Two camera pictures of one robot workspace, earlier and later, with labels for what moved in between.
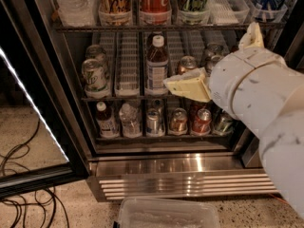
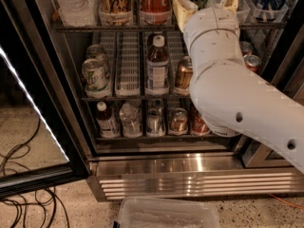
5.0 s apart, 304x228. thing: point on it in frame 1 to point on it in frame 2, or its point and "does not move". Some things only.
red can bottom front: x=201 y=123 does not move
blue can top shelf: x=267 y=2 does not move
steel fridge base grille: x=114 y=176 does not move
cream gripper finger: x=192 y=85 to x=182 y=9
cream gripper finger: x=253 y=38 to x=230 y=1
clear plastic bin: x=134 y=212 does not move
